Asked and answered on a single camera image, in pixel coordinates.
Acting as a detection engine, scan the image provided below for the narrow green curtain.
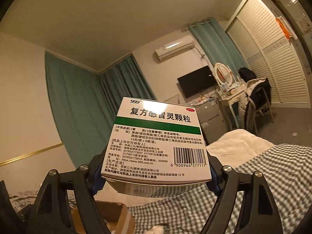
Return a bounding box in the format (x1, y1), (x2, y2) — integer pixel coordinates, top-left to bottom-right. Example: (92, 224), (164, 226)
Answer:
(189, 18), (249, 78)

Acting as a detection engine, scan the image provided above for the cream quilt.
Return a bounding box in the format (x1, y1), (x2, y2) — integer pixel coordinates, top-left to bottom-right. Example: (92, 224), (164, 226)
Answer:
(206, 129), (281, 156)

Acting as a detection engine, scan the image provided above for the black television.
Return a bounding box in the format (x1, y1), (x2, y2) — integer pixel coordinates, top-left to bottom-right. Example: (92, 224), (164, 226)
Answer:
(177, 66), (215, 98)

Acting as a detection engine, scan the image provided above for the green and white medicine box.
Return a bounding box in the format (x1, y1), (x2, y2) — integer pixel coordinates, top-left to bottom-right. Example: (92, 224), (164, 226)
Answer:
(100, 97), (212, 193)

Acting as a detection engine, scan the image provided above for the white louvred wardrobe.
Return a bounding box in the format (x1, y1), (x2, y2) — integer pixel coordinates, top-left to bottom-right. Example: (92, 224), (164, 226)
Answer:
(225, 0), (312, 103)

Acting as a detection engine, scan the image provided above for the wooden chair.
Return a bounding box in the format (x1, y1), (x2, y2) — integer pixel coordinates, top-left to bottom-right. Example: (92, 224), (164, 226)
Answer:
(246, 78), (272, 136)

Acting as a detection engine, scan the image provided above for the white dressing table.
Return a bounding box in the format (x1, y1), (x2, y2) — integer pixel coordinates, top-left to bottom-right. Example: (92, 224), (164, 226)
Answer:
(217, 83), (246, 132)

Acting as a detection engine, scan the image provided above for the oval vanity mirror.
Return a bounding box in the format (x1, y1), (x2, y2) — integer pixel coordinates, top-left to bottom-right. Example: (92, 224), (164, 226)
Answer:
(214, 63), (236, 86)

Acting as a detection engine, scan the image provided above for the grey cabinet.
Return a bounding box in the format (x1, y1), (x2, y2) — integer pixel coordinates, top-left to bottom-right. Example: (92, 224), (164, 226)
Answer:
(195, 101), (230, 144)

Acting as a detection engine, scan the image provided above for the white air conditioner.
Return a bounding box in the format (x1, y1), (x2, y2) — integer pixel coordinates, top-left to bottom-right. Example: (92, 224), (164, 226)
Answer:
(154, 35), (196, 61)

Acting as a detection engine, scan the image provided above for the jacket on chair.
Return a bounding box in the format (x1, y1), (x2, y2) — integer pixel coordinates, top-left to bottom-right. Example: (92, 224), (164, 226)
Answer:
(238, 77), (271, 127)

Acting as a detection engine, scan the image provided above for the checked blanket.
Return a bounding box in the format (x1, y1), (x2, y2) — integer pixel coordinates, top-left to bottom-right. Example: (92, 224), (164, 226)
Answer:
(69, 143), (312, 234)

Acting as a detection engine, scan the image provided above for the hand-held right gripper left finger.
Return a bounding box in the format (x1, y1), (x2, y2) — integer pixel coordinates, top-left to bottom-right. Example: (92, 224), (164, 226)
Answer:
(33, 149), (110, 234)

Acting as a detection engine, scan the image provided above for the wide green curtain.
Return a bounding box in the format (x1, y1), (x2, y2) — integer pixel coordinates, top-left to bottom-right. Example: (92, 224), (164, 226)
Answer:
(45, 51), (158, 173)

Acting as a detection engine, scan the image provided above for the brown cardboard box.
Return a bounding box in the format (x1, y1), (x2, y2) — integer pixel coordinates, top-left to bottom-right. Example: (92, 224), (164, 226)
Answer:
(71, 201), (136, 234)

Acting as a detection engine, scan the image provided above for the black bag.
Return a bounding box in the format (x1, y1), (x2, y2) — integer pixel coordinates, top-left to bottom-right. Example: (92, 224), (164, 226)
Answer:
(238, 67), (256, 81)

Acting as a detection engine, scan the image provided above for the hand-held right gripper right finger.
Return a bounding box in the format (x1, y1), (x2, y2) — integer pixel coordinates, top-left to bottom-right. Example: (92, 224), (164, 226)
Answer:
(200, 151), (281, 234)

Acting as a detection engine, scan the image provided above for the orange paper sheet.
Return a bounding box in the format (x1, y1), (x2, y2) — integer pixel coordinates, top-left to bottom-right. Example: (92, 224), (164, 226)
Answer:
(275, 16), (293, 39)

